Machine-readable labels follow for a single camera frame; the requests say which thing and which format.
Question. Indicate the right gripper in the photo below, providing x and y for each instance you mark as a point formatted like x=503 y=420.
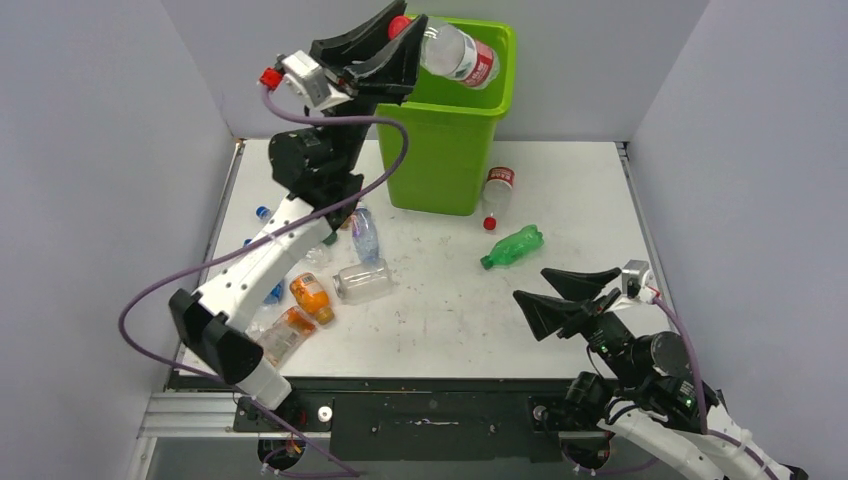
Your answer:
x=544 y=313

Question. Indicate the crushed purple label clear bottle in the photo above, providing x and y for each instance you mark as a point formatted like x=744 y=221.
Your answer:
x=365 y=235

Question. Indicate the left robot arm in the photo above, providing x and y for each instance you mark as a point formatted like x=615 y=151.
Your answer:
x=315 y=164

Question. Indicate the blue label water bottle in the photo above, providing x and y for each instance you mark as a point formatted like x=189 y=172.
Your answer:
x=264 y=214

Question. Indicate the small orange label bottle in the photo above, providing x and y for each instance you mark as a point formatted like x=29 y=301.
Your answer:
x=311 y=296

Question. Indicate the green plastic bin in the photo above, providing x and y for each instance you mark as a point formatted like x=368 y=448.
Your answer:
x=451 y=129

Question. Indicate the green plastic bottle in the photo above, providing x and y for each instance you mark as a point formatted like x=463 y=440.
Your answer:
x=514 y=247

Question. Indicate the clear jar silver lid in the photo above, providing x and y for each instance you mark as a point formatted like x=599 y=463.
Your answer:
x=363 y=282

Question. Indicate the red label bottle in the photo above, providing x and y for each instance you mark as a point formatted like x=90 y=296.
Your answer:
x=496 y=196
x=451 y=53

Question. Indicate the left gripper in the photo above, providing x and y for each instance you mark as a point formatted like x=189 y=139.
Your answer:
x=381 y=78

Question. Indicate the blue cap water bottle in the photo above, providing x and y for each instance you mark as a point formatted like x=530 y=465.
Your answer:
x=275 y=295

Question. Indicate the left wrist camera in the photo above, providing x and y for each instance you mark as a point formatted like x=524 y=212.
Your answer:
x=306 y=78

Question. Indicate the flat orange label bottle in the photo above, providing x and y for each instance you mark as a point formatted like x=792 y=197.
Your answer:
x=285 y=335

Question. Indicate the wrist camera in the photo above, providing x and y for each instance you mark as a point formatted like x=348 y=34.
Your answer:
x=306 y=78
x=639 y=282

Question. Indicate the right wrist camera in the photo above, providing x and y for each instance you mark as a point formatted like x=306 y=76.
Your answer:
x=639 y=282

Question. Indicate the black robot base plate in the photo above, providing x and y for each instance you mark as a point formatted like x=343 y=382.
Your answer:
x=393 y=419

